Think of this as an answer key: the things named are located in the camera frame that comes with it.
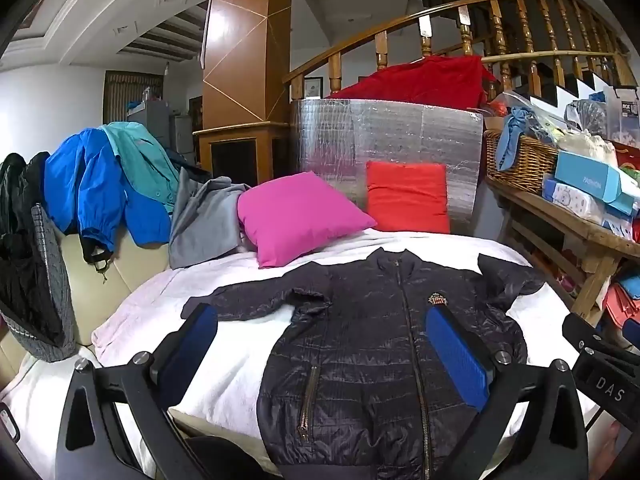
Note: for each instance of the folded pink clothes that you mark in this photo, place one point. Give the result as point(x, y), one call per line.
point(622, 305)

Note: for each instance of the grey checked cloth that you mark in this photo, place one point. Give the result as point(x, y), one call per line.
point(52, 270)

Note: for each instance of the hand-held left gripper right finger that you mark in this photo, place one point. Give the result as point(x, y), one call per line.
point(455, 355)

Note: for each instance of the black shiny jacket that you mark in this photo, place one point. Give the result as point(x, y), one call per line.
point(20, 260)

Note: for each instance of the black quilted jacket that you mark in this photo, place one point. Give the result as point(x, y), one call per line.
point(360, 350)

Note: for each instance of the cream cloth bundle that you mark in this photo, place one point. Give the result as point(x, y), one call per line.
point(587, 147)

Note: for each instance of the small grey refrigerator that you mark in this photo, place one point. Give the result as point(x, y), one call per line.
point(183, 135)

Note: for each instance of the wooden table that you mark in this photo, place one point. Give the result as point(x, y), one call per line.
point(565, 225)

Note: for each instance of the wooden stair railing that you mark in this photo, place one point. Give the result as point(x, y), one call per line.
point(500, 25)

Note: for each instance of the wicker basket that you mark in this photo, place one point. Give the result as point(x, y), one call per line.
point(525, 162)

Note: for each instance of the red blanket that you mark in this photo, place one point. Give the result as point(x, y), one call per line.
point(425, 82)

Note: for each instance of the white printed tissue pack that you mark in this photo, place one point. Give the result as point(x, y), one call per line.
point(575, 202)

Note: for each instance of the pink cushion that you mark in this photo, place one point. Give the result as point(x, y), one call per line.
point(295, 215)

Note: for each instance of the grey garment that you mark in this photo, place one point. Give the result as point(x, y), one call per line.
point(205, 220)

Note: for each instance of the white bed sheet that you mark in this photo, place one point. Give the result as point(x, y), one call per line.
point(235, 360)

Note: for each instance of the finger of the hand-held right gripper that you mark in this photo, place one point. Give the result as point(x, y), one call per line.
point(585, 332)

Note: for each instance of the silver foil insulation mat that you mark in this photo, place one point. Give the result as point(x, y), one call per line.
point(390, 132)

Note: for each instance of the dark patterned plastic bag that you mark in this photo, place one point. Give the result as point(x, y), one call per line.
point(587, 115)

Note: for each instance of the beige leather sofa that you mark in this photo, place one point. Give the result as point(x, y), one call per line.
point(115, 280)

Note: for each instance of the blue cloth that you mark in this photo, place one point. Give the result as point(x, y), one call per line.
point(512, 135)

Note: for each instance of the white printed case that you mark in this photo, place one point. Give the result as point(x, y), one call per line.
point(7, 427)

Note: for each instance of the wooden pillar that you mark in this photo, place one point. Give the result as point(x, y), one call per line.
point(245, 60)

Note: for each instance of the light blue cardboard box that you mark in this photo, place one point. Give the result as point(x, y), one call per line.
point(590, 175)

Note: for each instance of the framed picture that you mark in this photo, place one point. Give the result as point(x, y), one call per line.
point(313, 87)

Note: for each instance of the tall grey refrigerator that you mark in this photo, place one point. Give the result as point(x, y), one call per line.
point(150, 117)

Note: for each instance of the brown curtain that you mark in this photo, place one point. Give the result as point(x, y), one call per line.
point(125, 92)

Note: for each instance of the teal shirt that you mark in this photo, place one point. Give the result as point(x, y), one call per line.
point(145, 165)

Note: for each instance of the clear plastic storage box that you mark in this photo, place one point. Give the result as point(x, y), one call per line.
point(625, 120)

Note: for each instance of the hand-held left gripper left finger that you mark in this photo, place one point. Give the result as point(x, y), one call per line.
point(192, 340)

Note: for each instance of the red cushion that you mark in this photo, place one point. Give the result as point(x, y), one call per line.
point(407, 195)

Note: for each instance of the blue jacket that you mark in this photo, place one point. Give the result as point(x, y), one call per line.
point(85, 185)

